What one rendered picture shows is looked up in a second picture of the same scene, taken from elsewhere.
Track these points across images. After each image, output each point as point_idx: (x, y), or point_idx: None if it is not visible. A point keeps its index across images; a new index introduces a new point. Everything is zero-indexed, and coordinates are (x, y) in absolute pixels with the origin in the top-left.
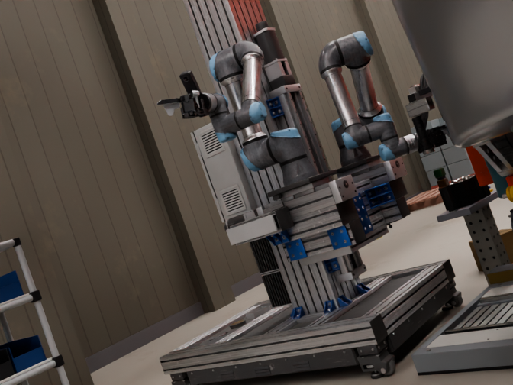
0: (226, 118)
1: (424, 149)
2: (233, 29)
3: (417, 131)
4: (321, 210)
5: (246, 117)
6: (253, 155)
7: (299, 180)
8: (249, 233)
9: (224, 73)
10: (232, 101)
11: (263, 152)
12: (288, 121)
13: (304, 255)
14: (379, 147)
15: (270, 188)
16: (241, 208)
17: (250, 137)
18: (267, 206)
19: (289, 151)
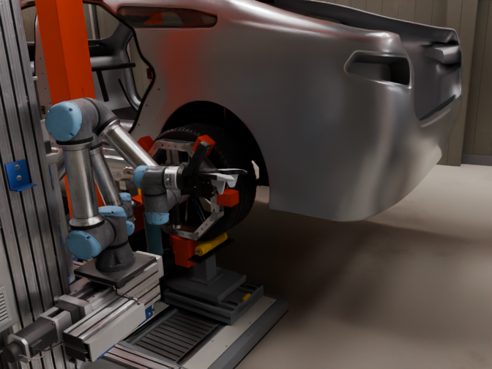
0: (168, 195)
1: (179, 224)
2: (25, 66)
3: (176, 210)
4: (148, 288)
5: (181, 196)
6: (104, 239)
7: (135, 261)
8: (117, 334)
9: (88, 134)
10: (84, 171)
11: (110, 234)
12: (55, 196)
13: (113, 345)
14: (128, 223)
15: (36, 282)
16: (4, 322)
17: (99, 217)
18: (93, 300)
19: (127, 231)
